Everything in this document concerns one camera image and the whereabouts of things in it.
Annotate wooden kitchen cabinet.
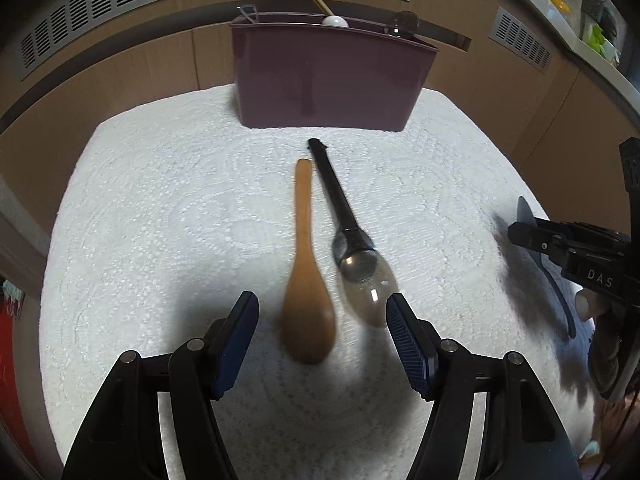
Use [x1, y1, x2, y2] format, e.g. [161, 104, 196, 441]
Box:
[0, 0, 640, 211]

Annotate red floor mat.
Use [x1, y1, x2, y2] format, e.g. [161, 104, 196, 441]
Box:
[0, 292, 28, 463]

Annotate small grey vent grille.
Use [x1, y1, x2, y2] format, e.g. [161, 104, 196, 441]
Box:
[488, 7, 554, 72]

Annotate black-handled metal spoon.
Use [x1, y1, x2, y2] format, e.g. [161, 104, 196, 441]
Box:
[307, 138, 400, 328]
[385, 10, 420, 36]

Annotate person's right hand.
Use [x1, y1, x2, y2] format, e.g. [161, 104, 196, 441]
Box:
[574, 287, 631, 402]

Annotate blue-grey plastic spoon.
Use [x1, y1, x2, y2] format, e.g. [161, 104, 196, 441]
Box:
[516, 196, 577, 339]

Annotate purple plastic utensil container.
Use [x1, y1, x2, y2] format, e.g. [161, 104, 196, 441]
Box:
[230, 12, 439, 132]

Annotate green packet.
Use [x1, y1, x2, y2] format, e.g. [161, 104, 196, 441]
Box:
[580, 22, 627, 63]

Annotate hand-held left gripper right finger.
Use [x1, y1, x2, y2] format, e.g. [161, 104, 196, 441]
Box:
[385, 293, 583, 480]

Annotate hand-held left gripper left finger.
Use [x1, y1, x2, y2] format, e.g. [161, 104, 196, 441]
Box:
[61, 291, 260, 480]

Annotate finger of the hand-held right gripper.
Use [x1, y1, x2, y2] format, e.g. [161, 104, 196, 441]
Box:
[507, 220, 571, 265]

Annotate pale patterned slippers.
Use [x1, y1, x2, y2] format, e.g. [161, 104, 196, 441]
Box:
[1, 281, 27, 319]

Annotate brown wooden spoon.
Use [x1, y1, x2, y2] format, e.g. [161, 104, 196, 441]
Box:
[281, 158, 337, 365]

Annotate speckled stone countertop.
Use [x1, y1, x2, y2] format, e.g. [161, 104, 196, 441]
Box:
[520, 0, 640, 92]

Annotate white textured tablecloth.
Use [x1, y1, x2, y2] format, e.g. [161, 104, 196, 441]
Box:
[37, 85, 608, 480]

